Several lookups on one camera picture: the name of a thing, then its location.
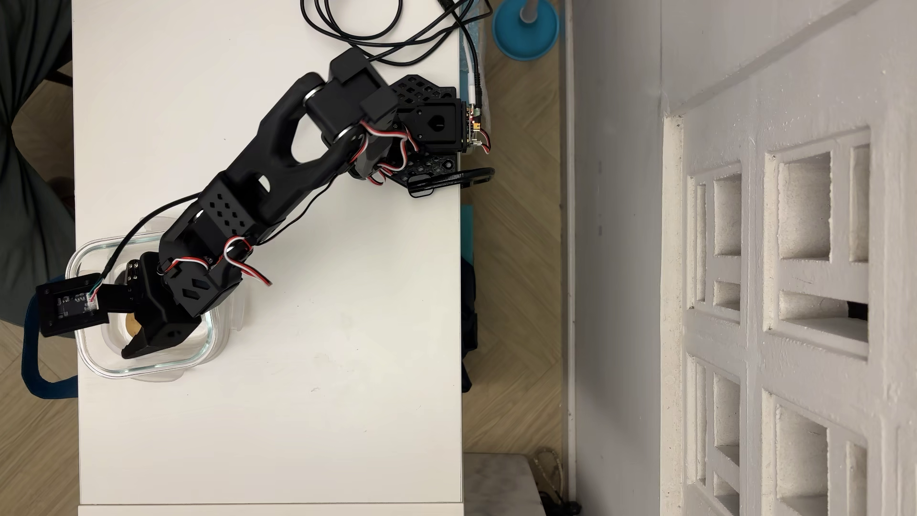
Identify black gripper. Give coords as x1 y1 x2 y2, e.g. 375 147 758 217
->
122 247 243 359

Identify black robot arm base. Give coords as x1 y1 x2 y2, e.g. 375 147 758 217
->
387 74 468 189

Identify clear glass container box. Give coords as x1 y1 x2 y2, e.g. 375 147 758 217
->
66 218 248 381

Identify dark grey cloth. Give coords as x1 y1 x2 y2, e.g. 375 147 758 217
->
0 0 76 327

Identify black bag beside table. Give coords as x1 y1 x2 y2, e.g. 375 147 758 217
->
460 257 480 394

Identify black table clamp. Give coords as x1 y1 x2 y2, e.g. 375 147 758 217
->
407 167 495 196

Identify green controller circuit board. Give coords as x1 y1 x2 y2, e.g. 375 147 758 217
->
464 102 492 154

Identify white marble stool top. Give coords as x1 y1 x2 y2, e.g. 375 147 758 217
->
464 453 547 516

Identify blue round stand base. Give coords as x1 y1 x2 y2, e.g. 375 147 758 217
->
493 0 560 62

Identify white slotted plastic crate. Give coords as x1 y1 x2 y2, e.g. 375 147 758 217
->
662 0 917 516

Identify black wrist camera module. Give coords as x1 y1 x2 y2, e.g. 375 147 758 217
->
37 273 137 338

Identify thin black camera cable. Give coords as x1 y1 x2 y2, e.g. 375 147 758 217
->
100 140 366 295

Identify red white black servo wires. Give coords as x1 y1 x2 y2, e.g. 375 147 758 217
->
357 118 425 186
159 236 273 288

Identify blue strap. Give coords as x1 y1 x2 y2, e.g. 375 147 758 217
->
21 290 78 400

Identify looped black cable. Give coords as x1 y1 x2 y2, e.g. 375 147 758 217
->
301 0 405 45

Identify straight black cable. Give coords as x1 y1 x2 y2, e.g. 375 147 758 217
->
344 0 495 69

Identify white cable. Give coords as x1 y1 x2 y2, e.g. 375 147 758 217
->
460 29 487 108

